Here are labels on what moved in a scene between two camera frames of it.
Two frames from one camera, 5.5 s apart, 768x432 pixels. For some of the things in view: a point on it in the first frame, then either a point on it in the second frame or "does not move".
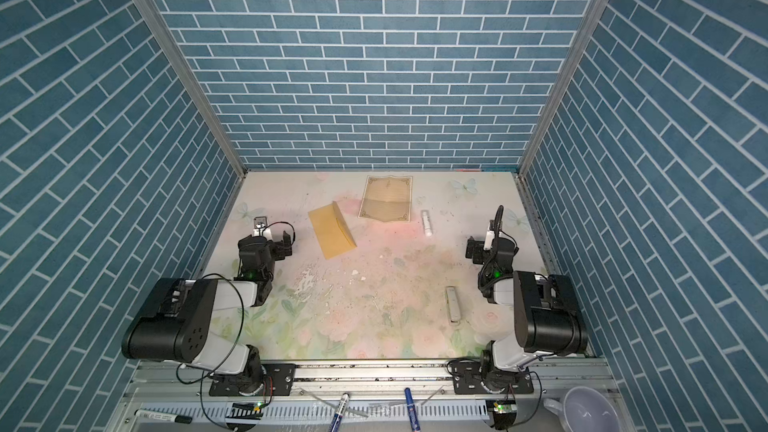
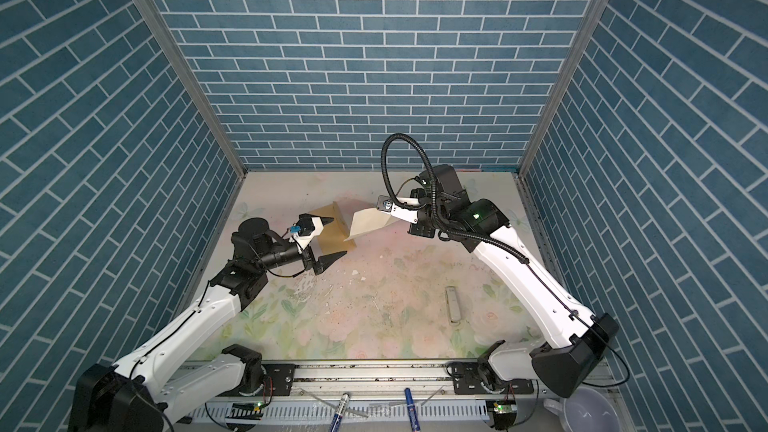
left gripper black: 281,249 -> 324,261
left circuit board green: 246,410 does not move
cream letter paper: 387,198 -> 366,221
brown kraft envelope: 332,231 does not move
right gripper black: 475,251 -> 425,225
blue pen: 412,416 does not move
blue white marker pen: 336,421 does not move
